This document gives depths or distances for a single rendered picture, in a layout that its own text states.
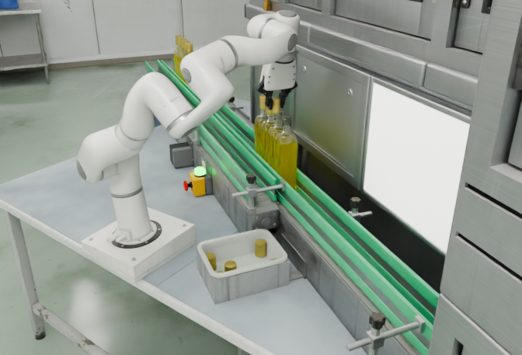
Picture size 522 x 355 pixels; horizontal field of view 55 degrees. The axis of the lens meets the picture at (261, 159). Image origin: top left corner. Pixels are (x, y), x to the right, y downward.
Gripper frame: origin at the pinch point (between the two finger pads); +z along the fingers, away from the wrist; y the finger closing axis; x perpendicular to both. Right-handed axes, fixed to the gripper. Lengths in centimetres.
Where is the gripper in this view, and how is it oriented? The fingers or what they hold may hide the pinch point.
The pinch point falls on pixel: (275, 101)
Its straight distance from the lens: 157.0
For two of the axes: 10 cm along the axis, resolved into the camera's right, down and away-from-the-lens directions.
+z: -1.0, 7.9, 6.1
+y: -9.2, 1.6, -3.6
